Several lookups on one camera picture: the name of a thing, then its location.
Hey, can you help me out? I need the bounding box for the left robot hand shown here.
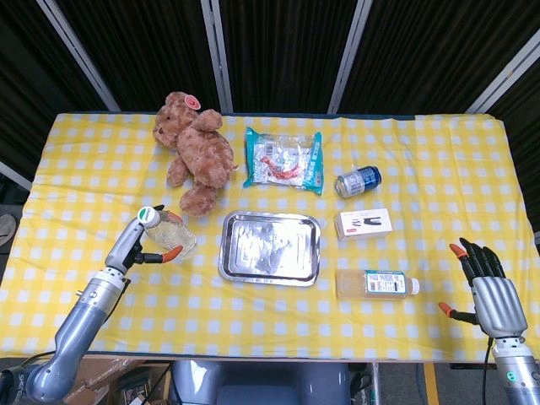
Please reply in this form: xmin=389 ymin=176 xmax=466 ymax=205
xmin=104 ymin=204 xmax=185 ymax=275

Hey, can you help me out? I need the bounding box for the white partition frame post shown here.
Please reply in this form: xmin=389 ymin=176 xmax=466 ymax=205
xmin=0 ymin=159 xmax=33 ymax=192
xmin=466 ymin=27 xmax=540 ymax=114
xmin=200 ymin=0 xmax=235 ymax=114
xmin=327 ymin=0 xmax=375 ymax=114
xmin=35 ymin=0 xmax=122 ymax=111

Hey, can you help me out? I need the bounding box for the brown plush teddy bear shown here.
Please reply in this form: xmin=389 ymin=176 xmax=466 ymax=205
xmin=152 ymin=90 xmax=240 ymax=218

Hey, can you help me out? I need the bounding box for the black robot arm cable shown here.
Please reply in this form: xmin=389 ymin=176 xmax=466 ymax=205
xmin=483 ymin=335 xmax=495 ymax=405
xmin=19 ymin=349 xmax=58 ymax=370

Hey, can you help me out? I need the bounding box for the blue and silver drink can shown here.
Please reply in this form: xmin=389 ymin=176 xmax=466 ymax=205
xmin=335 ymin=165 xmax=383 ymax=198

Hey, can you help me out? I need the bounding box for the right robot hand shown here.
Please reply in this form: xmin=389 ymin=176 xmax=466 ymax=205
xmin=437 ymin=237 xmax=531 ymax=339

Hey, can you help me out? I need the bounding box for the yellowish drink bottle with label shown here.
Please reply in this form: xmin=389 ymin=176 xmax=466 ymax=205
xmin=335 ymin=268 xmax=421 ymax=300

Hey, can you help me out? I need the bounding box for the rectangular metal tray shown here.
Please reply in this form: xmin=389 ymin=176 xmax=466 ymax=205
xmin=218 ymin=211 xmax=321 ymax=288

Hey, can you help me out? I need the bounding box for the clear plastic bottle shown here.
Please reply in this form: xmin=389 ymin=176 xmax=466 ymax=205
xmin=138 ymin=205 xmax=198 ymax=260

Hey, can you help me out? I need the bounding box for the grey shoe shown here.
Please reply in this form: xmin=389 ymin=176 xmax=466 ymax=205
xmin=0 ymin=213 xmax=17 ymax=246

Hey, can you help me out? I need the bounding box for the small white cardboard box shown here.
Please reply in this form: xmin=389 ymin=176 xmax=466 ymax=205
xmin=333 ymin=208 xmax=393 ymax=241

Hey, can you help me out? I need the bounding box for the metal table leg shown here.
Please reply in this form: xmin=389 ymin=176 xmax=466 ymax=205
xmin=370 ymin=361 xmax=381 ymax=405

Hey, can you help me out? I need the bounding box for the brown cardboard box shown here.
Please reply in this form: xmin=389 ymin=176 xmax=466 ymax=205
xmin=62 ymin=358 xmax=172 ymax=405

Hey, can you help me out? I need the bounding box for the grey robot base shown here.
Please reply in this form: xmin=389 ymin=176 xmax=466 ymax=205
xmin=170 ymin=359 xmax=352 ymax=405

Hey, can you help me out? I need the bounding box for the yellow white checkered tablecloth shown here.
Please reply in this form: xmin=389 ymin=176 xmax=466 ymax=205
xmin=0 ymin=111 xmax=540 ymax=364

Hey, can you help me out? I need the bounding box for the teal snack packet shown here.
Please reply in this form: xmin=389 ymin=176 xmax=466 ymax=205
xmin=242 ymin=126 xmax=324 ymax=196

